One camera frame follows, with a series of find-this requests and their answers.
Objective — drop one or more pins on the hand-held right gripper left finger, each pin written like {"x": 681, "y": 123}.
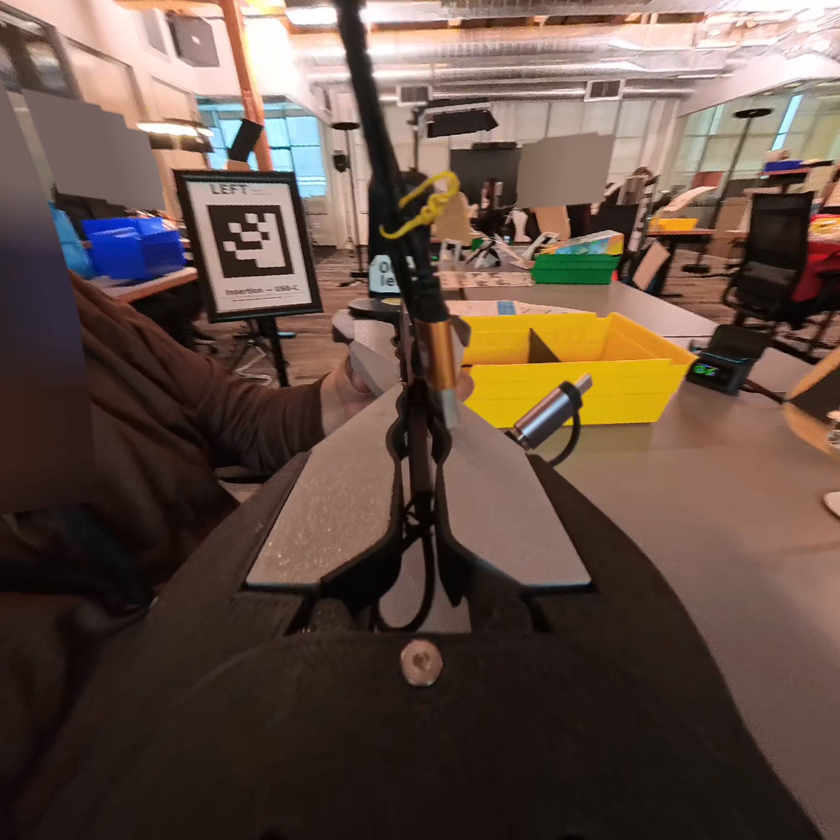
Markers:
{"x": 328, "y": 512}

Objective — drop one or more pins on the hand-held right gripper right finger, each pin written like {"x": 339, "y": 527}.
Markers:
{"x": 505, "y": 512}

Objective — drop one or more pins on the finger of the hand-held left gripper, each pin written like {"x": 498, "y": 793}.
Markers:
{"x": 461, "y": 338}
{"x": 374, "y": 354}

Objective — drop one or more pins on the grey usb adapter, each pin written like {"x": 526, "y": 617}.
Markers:
{"x": 548, "y": 410}

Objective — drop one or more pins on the person's left forearm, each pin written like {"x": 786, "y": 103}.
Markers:
{"x": 197, "y": 407}

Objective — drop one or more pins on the person's left hand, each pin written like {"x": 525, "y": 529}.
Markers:
{"x": 348, "y": 400}

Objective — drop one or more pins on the yellow twist tie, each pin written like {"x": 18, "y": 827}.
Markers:
{"x": 428, "y": 208}

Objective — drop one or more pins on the black tripod stand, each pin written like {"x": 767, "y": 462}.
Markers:
{"x": 279, "y": 354}

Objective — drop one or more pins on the black display screen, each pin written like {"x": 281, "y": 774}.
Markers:
{"x": 482, "y": 174}

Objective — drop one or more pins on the black floor lamp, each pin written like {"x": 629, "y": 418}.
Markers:
{"x": 345, "y": 124}
{"x": 753, "y": 113}

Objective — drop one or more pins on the green plastic bin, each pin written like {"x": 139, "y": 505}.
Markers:
{"x": 574, "y": 269}

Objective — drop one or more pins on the framed marker sign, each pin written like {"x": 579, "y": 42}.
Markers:
{"x": 249, "y": 243}

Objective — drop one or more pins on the yellow plastic bin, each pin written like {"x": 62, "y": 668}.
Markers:
{"x": 590, "y": 394}

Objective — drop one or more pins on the black studio light panel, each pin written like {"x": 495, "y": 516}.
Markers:
{"x": 459, "y": 121}

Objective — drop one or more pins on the colourful printed box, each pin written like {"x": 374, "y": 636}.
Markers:
{"x": 590, "y": 244}

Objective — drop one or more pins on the blue plastic bin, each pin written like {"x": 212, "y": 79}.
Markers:
{"x": 138, "y": 253}

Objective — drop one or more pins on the black device with green display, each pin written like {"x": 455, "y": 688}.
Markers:
{"x": 738, "y": 348}

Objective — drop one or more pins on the person's torso in brown jacket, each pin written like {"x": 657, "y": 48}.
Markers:
{"x": 52, "y": 656}

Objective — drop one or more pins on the black mesh office chair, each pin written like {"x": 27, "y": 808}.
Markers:
{"x": 774, "y": 262}

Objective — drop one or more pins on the monitor on silver stand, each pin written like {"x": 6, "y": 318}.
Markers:
{"x": 820, "y": 394}

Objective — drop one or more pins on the red cloth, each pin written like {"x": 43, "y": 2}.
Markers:
{"x": 817, "y": 272}

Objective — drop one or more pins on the black wall speaker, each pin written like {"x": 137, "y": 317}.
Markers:
{"x": 245, "y": 139}

